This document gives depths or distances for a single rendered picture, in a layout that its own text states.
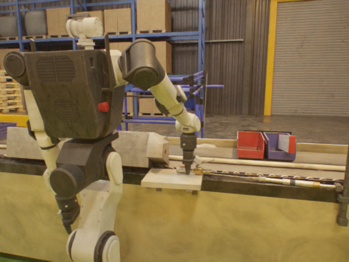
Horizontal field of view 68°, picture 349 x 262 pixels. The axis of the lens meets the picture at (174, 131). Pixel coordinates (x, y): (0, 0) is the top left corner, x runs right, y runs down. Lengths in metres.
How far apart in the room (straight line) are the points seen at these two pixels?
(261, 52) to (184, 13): 3.67
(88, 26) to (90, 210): 0.69
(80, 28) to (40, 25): 12.51
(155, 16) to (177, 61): 2.25
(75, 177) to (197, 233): 0.89
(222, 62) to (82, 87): 11.08
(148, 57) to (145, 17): 10.29
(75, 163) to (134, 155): 0.62
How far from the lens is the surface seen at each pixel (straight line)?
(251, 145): 2.23
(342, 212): 1.54
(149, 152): 1.46
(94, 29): 1.01
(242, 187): 1.46
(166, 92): 1.02
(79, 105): 0.88
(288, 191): 1.48
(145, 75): 0.88
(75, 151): 0.99
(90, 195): 1.13
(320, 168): 1.87
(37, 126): 1.15
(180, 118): 1.20
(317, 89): 12.10
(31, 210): 2.05
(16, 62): 1.08
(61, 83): 0.87
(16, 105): 7.75
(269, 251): 1.63
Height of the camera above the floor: 1.28
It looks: 10 degrees down
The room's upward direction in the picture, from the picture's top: straight up
